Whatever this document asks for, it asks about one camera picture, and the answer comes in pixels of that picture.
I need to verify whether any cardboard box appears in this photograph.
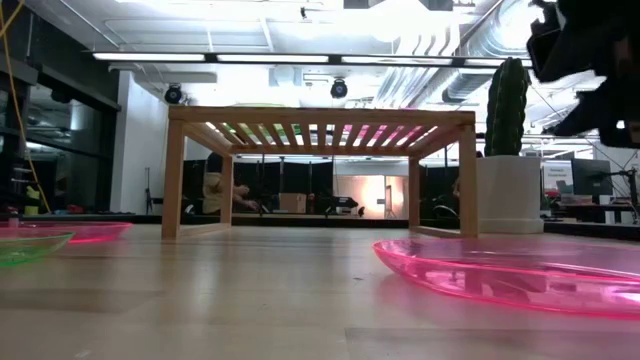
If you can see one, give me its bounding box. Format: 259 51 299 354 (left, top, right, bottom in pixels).
278 192 308 216

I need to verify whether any translucent pink plastic plate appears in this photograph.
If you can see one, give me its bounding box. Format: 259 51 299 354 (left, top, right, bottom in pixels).
0 221 134 246
343 122 432 148
371 238 640 320

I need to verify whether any white hexagonal planter pot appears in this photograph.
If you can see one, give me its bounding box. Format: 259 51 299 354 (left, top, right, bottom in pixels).
475 154 546 235

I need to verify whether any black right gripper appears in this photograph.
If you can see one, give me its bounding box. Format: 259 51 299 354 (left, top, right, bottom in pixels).
525 0 640 150

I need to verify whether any green cactus plant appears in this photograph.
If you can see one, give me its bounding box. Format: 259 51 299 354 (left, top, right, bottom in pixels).
483 56 533 158

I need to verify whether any long ceiling light bar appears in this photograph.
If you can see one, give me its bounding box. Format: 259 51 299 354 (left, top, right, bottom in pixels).
92 51 534 69

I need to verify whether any black computer monitor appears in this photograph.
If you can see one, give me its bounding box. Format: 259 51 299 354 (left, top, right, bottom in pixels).
570 157 615 197

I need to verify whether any wooden slatted shelf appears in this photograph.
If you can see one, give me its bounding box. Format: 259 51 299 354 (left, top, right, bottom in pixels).
160 104 480 241

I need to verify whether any yellow cable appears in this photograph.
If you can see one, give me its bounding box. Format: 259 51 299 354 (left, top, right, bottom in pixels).
0 0 52 215

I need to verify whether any person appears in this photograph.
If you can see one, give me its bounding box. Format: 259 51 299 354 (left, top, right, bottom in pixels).
201 151 262 216

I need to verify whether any translucent green plastic plate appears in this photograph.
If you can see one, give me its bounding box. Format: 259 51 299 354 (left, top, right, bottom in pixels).
0 231 75 267
219 101 307 147

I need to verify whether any black aluminium table frame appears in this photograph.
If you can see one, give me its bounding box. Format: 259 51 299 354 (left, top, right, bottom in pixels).
0 213 640 239

